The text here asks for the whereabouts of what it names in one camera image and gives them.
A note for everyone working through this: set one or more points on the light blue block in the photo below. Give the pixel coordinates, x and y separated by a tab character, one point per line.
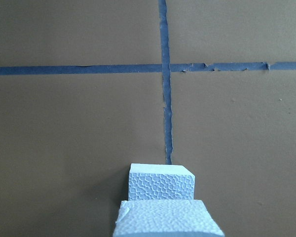
160	181
165	218

